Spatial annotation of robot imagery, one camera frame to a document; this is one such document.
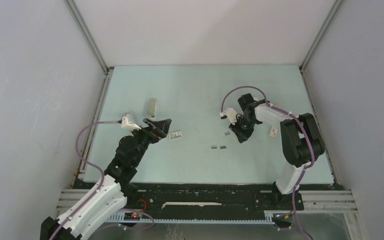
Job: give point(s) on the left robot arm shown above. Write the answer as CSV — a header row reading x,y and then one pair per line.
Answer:
x,y
114,189

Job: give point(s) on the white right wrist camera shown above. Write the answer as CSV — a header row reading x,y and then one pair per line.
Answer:
x,y
230,114

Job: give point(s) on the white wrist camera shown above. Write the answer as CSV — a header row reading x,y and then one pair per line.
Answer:
x,y
230,114
127,123

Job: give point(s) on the open staple box tray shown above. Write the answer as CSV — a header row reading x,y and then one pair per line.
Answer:
x,y
176,135

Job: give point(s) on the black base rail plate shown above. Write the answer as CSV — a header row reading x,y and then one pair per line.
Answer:
x,y
212,202

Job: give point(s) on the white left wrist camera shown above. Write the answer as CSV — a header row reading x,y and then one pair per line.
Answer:
x,y
127,123

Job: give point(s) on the aluminium frame rail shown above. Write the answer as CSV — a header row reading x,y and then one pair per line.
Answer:
x,y
86,33

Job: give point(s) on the beige stapler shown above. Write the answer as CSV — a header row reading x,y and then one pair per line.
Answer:
x,y
152,109

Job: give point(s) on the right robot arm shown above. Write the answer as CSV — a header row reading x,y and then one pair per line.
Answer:
x,y
301,140

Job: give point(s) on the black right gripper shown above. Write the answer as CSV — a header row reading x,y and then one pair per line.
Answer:
x,y
242,136

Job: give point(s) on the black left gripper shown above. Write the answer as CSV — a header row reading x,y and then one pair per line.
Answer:
x,y
161,127

